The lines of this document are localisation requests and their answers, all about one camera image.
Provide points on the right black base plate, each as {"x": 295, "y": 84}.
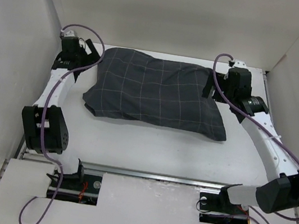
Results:
{"x": 214, "y": 211}

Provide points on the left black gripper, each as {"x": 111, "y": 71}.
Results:
{"x": 92, "y": 58}

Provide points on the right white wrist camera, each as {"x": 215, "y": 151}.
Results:
{"x": 237, "y": 63}

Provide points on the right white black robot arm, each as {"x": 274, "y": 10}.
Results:
{"x": 281, "y": 192}

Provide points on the dark grey checked pillowcase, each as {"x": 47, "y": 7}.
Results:
{"x": 133, "y": 85}

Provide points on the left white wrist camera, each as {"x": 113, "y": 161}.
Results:
{"x": 70, "y": 33}

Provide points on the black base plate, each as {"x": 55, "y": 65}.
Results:
{"x": 214, "y": 211}
{"x": 73, "y": 189}

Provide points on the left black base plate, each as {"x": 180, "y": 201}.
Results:
{"x": 73, "y": 189}

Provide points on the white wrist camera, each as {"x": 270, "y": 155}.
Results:
{"x": 237, "y": 63}
{"x": 70, "y": 33}

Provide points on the aluminium front rail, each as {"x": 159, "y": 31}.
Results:
{"x": 32, "y": 156}

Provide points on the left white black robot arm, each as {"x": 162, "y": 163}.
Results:
{"x": 44, "y": 125}

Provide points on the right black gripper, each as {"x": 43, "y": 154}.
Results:
{"x": 207, "y": 88}

